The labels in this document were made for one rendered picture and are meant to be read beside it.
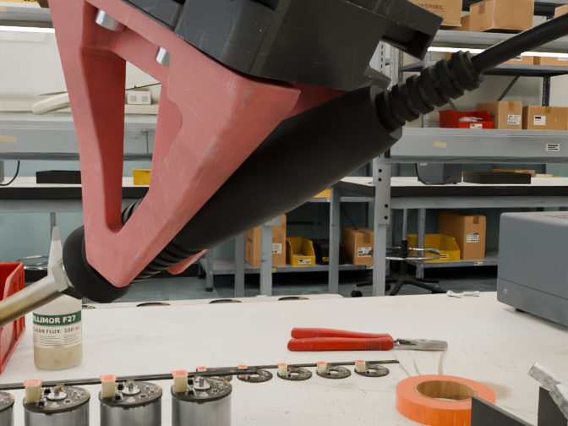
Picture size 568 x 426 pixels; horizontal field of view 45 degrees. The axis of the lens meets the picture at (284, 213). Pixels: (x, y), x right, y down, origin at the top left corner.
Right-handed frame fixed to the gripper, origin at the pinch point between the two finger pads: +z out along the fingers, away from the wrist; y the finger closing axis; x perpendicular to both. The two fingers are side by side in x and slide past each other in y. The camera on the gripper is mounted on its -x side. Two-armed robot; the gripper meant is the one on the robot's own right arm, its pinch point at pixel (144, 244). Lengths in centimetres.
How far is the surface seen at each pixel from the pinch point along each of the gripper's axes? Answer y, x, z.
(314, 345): -30.9, -4.3, 16.4
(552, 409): -13.1, 11.4, 2.2
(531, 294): -50, 5, 9
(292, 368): -26.3, -3.4, 16.4
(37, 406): -1.7, -3.0, 9.4
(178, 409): -5.5, 0.5, 8.2
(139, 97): -317, -283, 112
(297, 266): -355, -146, 160
